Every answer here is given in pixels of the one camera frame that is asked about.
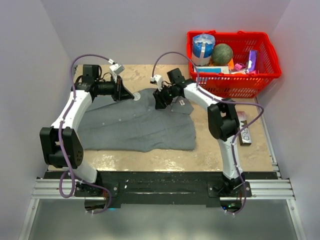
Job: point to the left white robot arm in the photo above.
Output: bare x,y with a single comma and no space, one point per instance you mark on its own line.
60,144

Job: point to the green round ball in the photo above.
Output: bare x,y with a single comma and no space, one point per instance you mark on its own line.
222,54

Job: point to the white blue box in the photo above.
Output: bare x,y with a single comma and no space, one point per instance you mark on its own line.
212,69

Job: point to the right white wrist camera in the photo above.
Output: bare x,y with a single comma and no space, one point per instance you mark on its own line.
157,80

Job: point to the red plastic basket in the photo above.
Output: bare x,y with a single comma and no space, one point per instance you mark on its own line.
244,86

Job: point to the grey button shirt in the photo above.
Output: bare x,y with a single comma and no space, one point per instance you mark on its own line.
135,125

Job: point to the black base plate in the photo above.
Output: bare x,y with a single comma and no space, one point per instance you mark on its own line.
178,188

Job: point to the purple snack packet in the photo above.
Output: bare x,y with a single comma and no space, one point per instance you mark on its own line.
252,60

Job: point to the blue white wrapped roll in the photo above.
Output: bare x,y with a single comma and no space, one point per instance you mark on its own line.
202,49

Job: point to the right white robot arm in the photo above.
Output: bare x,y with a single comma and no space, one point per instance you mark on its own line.
223,121

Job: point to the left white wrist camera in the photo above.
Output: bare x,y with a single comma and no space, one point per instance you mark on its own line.
116,68

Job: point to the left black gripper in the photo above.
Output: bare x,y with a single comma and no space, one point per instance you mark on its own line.
121,93

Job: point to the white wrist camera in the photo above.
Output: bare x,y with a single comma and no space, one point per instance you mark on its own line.
157,80
116,68

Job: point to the dark long box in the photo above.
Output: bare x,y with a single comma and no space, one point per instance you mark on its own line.
244,136

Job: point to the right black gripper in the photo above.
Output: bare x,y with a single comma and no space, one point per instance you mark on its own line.
161,99

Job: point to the orange packet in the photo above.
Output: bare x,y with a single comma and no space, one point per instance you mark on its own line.
231,63

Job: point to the aluminium rail frame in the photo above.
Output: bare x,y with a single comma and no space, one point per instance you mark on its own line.
270,214

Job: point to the pink small packet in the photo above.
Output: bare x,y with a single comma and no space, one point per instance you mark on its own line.
239,66

